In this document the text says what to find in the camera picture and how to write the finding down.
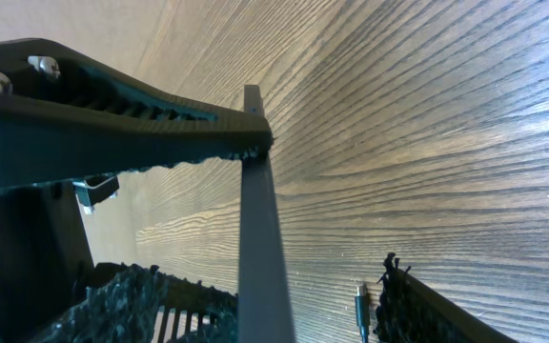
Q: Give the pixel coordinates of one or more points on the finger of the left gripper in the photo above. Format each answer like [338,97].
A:
[121,303]
[65,116]

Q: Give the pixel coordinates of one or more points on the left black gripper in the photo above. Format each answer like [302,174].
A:
[46,263]

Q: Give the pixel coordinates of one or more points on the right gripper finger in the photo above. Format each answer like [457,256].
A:
[408,311]

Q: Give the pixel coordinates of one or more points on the smartphone with light screen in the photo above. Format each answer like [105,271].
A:
[264,309]

